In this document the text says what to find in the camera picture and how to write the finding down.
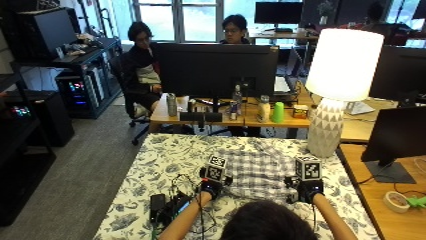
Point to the person's left hand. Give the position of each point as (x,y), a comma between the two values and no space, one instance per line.
(210,187)

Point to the person's right hand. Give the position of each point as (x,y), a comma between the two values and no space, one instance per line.
(309,190)

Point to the blue white plaid shirt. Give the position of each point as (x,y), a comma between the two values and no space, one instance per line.
(260,166)

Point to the white marker cube on left glove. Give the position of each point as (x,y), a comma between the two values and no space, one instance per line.
(216,168)

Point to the white marker cube on glove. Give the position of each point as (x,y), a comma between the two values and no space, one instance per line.
(307,168)
(216,168)

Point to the white marker cube on right glove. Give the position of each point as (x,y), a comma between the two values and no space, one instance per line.
(307,168)

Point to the black electronic device pack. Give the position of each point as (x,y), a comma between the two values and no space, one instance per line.
(170,206)

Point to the blue floral white tablecloth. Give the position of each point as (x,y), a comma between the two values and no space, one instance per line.
(146,173)

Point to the the person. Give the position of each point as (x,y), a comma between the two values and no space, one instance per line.
(266,221)

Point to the black rectangular bar device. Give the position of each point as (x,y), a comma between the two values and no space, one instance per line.
(200,117)

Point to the blue drink can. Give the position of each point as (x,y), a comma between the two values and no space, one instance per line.
(233,110)

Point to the green plastic cup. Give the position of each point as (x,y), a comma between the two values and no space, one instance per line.
(278,112)

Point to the yellow small box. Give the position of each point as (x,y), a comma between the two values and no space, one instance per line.
(299,111)

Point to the white plastic bottle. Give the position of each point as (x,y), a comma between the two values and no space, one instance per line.
(264,109)

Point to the roll of beige tape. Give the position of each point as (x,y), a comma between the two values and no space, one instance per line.
(395,201)

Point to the black office chair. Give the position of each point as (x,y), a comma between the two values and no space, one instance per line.
(133,110)

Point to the clear plastic water bottle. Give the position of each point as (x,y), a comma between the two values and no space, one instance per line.
(237,95)

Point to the wooden side desk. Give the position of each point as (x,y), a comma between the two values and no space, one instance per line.
(390,220)

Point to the black monitor on stand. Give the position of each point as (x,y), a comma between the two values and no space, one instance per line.
(395,140)

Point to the green plastic tool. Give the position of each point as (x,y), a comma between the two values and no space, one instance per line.
(417,201)

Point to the open laptop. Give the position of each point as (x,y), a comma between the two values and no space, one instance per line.
(286,81)

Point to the large black monitor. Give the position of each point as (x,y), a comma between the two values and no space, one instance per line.
(214,70)

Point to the white table lamp patterned base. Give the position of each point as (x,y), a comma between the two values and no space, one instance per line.
(337,76)

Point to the black computer tower with lights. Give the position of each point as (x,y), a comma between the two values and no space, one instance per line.
(80,91)

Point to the black cabinet with lights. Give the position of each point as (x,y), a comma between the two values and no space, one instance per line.
(31,116)

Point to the black shelf rack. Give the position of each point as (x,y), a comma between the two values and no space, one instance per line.
(94,53)

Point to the black background monitor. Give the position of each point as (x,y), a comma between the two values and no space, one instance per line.
(278,12)

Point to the potted green plant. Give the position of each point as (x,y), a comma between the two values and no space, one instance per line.
(325,10)

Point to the large black box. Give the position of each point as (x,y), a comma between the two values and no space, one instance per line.
(44,31)

